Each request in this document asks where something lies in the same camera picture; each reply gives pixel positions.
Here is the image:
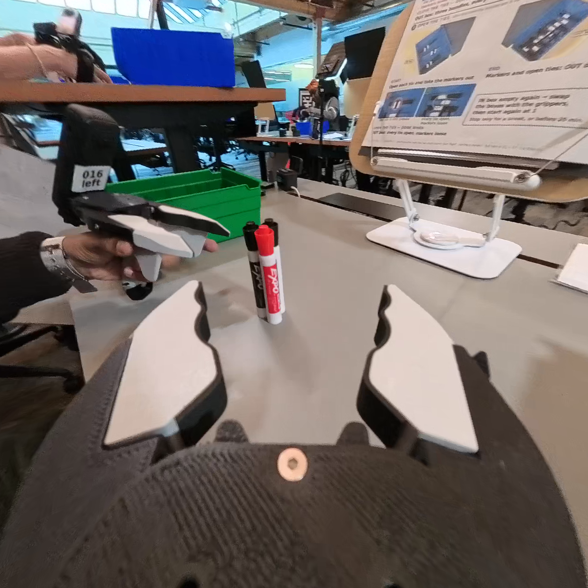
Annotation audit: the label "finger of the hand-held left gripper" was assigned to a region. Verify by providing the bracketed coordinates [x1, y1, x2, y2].
[107, 213, 208, 259]
[152, 204, 231, 238]

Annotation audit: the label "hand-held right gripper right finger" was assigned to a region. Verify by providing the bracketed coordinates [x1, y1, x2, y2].
[356, 284, 480, 455]

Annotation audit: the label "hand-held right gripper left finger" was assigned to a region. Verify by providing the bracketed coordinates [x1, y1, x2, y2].
[102, 280, 229, 453]

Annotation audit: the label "red dry-erase marker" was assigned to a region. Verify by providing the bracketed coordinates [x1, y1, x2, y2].
[254, 224, 285, 325]

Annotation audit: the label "another person's forearm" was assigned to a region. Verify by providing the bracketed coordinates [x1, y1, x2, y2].
[0, 33, 113, 84]

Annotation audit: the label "person's left forearm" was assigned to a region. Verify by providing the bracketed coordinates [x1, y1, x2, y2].
[0, 231, 70, 322]

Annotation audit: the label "green plastic bin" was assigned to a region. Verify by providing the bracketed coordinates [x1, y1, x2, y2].
[105, 167, 262, 243]

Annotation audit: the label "brown table black legs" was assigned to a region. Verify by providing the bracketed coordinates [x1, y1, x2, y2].
[0, 83, 286, 184]

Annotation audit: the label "large blue plastic bin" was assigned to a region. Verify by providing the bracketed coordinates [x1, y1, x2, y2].
[111, 27, 236, 89]

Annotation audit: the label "white paper pad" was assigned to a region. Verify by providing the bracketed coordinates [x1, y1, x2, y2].
[552, 243, 588, 295]

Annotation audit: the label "black monitor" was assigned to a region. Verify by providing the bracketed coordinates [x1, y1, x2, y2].
[344, 27, 386, 80]

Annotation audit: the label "printed instruction sheet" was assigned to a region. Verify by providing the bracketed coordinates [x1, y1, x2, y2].
[361, 0, 588, 164]

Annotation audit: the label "silver wrist bracelet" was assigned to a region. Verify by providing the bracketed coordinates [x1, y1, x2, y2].
[40, 236, 98, 294]

